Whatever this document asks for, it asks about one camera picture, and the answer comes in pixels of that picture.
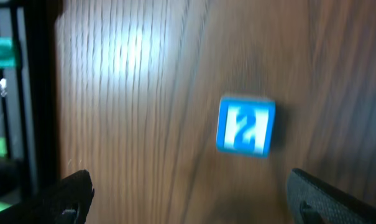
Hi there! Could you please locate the blue number 2 block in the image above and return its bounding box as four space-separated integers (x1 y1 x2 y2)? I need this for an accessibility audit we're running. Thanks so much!
216 96 276 157

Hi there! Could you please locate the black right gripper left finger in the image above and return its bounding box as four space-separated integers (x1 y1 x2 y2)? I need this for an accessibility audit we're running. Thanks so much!
0 170 94 224

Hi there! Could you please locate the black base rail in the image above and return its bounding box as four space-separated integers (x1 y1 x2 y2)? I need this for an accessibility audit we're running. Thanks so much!
0 0 63 215

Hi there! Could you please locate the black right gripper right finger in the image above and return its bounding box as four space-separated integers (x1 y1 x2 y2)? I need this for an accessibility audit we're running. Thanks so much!
286 169 376 223

